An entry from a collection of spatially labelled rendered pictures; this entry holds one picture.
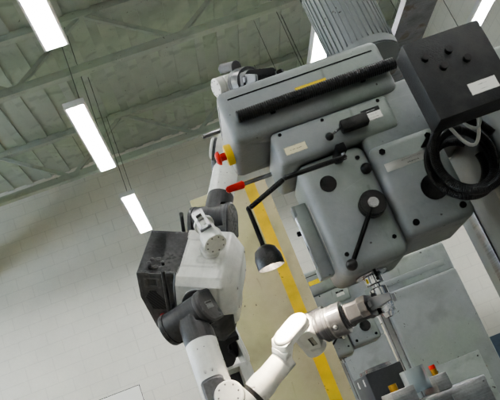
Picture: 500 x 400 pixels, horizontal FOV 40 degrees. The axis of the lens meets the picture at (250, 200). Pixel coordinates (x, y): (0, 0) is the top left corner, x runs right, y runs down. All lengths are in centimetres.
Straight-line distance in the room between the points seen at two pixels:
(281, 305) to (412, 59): 211
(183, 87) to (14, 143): 263
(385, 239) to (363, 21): 64
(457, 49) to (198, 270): 95
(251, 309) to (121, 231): 804
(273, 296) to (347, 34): 185
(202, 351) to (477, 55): 101
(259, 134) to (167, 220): 962
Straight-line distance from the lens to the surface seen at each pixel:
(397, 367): 226
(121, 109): 1070
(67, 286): 1144
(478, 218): 206
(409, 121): 190
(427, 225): 179
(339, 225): 177
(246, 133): 182
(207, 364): 187
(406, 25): 590
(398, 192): 180
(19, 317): 1155
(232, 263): 210
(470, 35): 175
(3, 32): 859
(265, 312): 355
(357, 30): 203
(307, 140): 182
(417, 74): 166
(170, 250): 214
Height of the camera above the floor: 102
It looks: 18 degrees up
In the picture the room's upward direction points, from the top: 22 degrees counter-clockwise
